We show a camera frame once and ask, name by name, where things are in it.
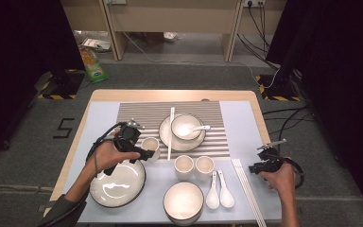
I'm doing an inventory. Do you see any person's right hand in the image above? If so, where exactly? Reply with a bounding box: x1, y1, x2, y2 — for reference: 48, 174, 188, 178
258, 159, 297, 202

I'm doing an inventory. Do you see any white paper clutter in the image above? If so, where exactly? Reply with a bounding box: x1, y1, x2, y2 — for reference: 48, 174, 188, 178
75, 29, 112, 53

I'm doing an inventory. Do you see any white ceramic spoon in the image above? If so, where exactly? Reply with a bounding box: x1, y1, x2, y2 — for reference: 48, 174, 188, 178
178, 125, 212, 137
205, 170, 220, 210
216, 169, 235, 209

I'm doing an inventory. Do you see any white ceramic cup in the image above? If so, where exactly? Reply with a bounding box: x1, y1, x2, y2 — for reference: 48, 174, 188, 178
173, 154, 196, 182
194, 155, 216, 183
141, 136, 161, 163

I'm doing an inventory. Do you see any green snack bag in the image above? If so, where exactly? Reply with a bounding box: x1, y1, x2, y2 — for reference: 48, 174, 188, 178
78, 45, 109, 84

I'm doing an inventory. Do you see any light blue table mat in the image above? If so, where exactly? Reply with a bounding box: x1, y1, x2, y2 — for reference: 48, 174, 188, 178
55, 100, 286, 225

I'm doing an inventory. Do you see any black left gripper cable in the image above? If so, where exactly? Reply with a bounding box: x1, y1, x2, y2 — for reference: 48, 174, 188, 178
85, 122, 128, 178

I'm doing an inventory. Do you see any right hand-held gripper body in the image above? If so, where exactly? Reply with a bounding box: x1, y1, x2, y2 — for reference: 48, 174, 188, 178
256, 138, 287, 174

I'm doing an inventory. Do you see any black floor cable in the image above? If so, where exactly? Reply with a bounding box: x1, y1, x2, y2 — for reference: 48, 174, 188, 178
262, 105, 310, 115
277, 107, 317, 159

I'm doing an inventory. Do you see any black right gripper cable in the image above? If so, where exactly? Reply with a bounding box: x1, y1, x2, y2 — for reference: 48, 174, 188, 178
282, 156, 305, 190

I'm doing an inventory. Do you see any person's left hand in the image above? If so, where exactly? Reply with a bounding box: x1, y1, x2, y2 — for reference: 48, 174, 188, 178
86, 131, 141, 179

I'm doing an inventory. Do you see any black curtain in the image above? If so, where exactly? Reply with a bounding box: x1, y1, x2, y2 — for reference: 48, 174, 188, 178
266, 0, 363, 221
0, 0, 86, 162

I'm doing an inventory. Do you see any striped placemat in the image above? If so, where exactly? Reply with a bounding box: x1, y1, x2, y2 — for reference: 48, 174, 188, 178
109, 100, 231, 160

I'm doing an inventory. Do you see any white crumpled object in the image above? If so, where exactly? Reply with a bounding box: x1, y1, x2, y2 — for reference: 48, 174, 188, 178
163, 31, 179, 43

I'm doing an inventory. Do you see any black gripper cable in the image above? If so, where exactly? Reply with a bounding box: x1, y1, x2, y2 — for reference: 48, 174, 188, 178
85, 122, 128, 178
282, 156, 305, 190

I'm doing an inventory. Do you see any black power cable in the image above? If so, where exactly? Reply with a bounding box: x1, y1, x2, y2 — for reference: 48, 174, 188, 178
247, 3, 270, 51
236, 32, 280, 71

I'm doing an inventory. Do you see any white wall socket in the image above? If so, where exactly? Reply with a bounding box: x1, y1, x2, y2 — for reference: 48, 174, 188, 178
242, 0, 267, 8

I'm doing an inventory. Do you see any white plate black rim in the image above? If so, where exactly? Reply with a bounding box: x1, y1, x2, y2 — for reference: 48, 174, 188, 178
89, 159, 147, 209
159, 113, 207, 151

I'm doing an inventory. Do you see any white bowl black rim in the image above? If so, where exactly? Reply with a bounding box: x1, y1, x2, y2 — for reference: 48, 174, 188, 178
170, 113, 202, 142
163, 182, 205, 222
165, 216, 203, 227

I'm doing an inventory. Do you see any row of white chopsticks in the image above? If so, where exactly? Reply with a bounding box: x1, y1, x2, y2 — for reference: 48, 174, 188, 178
231, 158, 268, 227

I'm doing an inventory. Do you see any single white chopstick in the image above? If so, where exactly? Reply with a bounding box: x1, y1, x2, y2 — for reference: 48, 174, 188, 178
167, 107, 173, 161
168, 107, 176, 161

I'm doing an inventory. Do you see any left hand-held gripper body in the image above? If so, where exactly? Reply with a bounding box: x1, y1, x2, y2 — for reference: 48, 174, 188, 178
112, 118, 146, 153

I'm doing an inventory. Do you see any black stand base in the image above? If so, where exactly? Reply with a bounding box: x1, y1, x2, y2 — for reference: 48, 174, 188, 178
254, 67, 302, 102
34, 68, 86, 100

